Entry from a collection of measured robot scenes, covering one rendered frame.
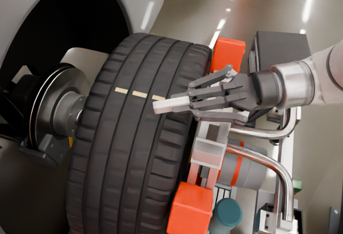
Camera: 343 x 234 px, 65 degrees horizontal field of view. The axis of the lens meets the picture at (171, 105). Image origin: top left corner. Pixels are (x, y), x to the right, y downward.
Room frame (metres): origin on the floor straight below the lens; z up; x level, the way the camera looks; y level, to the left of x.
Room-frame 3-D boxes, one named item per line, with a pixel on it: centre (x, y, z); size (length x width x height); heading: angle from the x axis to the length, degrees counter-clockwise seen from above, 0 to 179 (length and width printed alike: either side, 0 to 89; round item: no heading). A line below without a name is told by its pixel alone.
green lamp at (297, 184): (0.29, -0.46, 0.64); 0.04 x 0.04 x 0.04; 74
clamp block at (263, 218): (0.11, -0.26, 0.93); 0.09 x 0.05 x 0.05; 74
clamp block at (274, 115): (0.43, -0.35, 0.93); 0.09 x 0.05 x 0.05; 74
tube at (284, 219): (0.20, -0.20, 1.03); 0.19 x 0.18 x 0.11; 74
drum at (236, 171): (0.31, -0.18, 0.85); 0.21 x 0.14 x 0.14; 74
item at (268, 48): (1.27, -0.77, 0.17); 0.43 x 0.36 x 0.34; 174
